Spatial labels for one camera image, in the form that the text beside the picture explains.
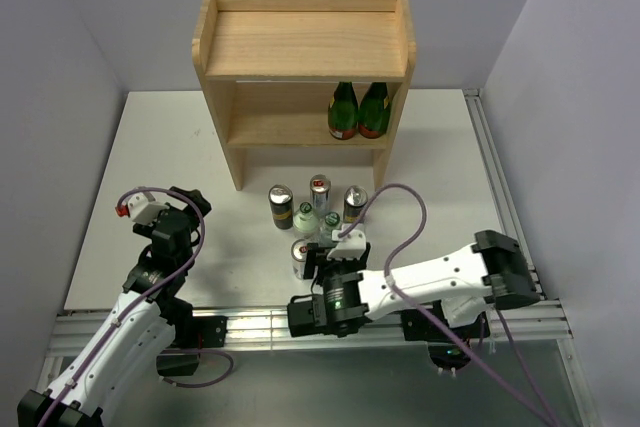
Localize silver can rear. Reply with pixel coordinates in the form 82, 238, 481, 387
309, 174, 331, 217

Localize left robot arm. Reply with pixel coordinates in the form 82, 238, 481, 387
17, 187, 211, 426

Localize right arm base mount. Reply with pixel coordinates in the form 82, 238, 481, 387
400, 310, 490, 374

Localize wooden two-tier shelf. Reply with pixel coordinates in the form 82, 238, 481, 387
191, 0, 417, 188

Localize silver can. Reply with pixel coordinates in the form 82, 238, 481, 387
309, 174, 331, 217
291, 238, 309, 280

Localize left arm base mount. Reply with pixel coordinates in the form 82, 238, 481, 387
156, 315, 228, 380

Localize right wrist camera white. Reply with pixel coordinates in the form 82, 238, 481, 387
327, 229, 367, 260

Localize clear bottle green cap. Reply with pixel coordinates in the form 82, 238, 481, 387
318, 211, 341, 246

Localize green glass bottle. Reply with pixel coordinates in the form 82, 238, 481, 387
328, 82, 358, 140
358, 82, 391, 139

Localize black can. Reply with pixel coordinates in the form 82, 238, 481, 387
268, 184, 293, 230
343, 185, 369, 224

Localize aluminium rail frame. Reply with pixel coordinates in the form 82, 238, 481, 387
18, 90, 573, 426

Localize clear bottle left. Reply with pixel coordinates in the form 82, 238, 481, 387
293, 201, 320, 239

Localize silver can front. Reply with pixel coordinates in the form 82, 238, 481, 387
291, 238, 309, 280

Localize green glass bottle right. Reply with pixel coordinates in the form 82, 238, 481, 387
358, 82, 391, 139

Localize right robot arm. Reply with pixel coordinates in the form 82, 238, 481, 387
287, 228, 540, 338

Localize green glass bottle left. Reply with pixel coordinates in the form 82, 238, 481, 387
328, 82, 358, 140

